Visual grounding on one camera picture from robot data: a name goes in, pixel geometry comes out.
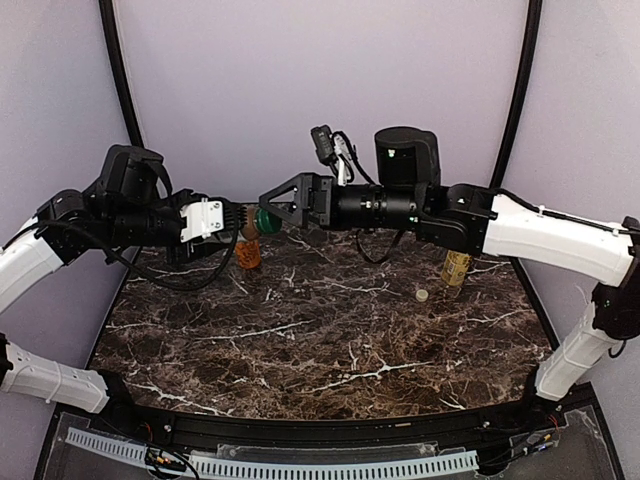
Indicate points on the right black frame post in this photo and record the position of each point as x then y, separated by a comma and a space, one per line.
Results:
523, 75

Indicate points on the black front rail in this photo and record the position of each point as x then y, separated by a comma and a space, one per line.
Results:
482, 426

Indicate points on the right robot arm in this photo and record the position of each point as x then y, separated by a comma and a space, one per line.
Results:
474, 220

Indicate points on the pale cream bottle cap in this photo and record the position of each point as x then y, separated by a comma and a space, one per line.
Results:
422, 295

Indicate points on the white slotted cable duct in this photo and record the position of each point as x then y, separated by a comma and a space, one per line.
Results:
243, 462

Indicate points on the green cap brown bottle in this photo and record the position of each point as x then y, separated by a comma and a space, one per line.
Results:
248, 231

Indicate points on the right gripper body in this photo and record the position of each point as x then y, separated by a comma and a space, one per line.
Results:
320, 201

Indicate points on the left black frame post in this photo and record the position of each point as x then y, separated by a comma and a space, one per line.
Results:
118, 71

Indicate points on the orange tea bottle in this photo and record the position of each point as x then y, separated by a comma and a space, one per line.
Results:
248, 254

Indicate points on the yellow tea bottle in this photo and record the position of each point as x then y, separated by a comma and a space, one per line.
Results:
454, 271

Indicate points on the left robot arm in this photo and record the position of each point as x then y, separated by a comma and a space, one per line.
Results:
131, 204

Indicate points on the black frame post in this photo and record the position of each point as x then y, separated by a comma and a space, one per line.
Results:
523, 75
118, 71

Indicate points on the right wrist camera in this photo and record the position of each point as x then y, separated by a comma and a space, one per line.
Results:
322, 139

